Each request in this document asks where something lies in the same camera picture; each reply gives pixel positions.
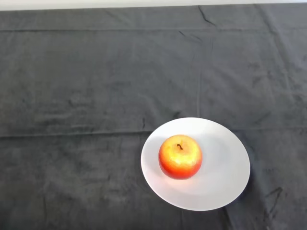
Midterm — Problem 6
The red yellow apple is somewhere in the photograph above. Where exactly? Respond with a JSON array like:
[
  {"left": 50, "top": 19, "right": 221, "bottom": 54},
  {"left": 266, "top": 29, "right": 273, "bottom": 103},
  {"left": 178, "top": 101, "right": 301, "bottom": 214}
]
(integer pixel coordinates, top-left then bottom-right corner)
[{"left": 158, "top": 134, "right": 203, "bottom": 181}]

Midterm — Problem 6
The black cloth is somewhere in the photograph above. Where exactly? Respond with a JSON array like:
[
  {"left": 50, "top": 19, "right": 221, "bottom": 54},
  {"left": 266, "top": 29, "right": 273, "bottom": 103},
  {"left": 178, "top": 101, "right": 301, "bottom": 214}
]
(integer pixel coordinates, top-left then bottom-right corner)
[{"left": 0, "top": 4, "right": 307, "bottom": 230}]

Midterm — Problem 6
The white round plate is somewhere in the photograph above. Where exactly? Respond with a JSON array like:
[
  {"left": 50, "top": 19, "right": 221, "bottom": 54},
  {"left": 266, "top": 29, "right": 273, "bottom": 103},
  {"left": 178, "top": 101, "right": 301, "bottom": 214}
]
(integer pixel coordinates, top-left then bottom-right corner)
[{"left": 140, "top": 117, "right": 251, "bottom": 212}]

